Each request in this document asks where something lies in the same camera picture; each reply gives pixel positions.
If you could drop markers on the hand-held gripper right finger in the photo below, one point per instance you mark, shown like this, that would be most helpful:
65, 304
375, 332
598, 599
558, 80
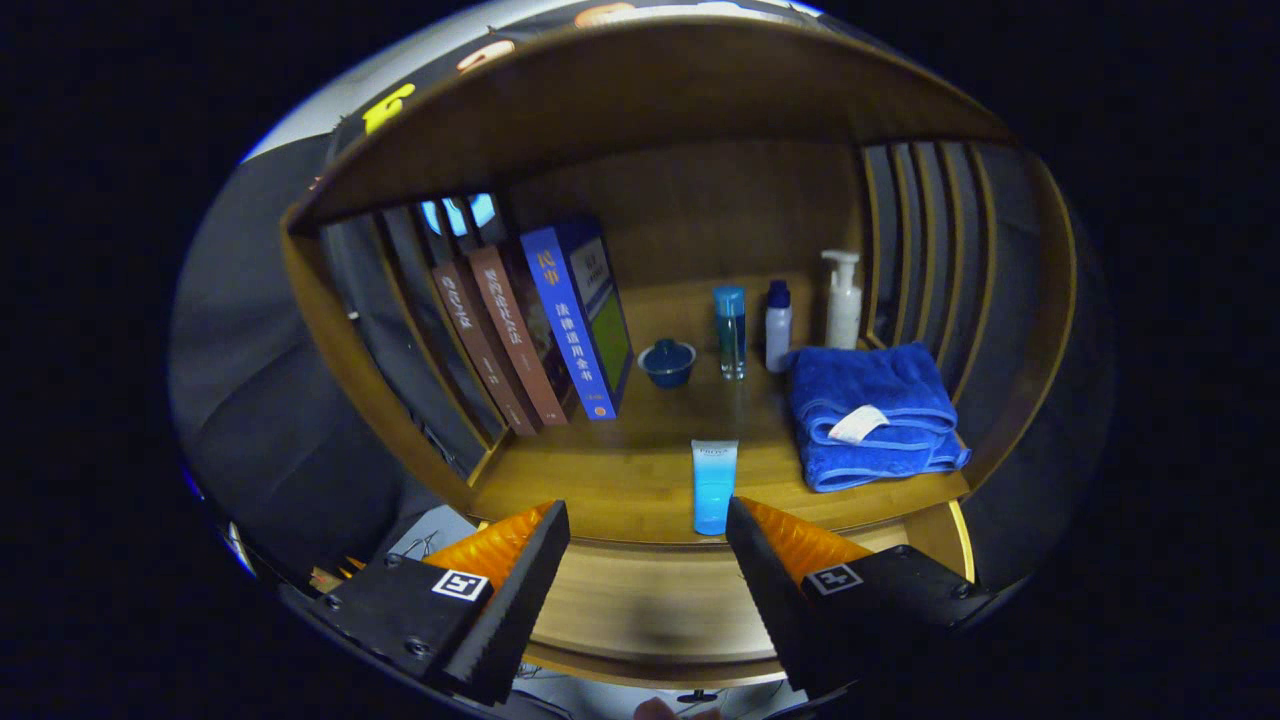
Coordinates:
785, 605

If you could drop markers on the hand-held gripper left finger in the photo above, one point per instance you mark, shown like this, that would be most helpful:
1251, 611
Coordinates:
515, 605

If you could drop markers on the wooden drawer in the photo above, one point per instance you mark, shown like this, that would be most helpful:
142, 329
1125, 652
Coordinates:
650, 600

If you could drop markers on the light blue tube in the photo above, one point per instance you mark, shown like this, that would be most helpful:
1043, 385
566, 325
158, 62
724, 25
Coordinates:
714, 490

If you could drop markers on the wooden countertop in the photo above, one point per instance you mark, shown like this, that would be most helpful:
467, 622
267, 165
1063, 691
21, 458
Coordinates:
620, 470

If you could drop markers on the wooden cabinet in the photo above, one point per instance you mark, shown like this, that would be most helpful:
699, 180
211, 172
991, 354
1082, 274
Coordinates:
650, 110

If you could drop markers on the blue folded towel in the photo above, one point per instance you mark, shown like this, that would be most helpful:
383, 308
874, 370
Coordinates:
870, 385

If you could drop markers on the small blue lidded cup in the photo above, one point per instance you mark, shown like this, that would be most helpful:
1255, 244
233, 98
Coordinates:
667, 365

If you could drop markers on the white bottle with dark cap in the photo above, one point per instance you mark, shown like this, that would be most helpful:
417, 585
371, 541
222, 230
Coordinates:
778, 335

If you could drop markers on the blue book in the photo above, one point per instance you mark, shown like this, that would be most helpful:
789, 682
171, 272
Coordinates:
565, 320

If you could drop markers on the white pump bottle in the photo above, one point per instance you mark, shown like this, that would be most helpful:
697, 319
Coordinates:
843, 310

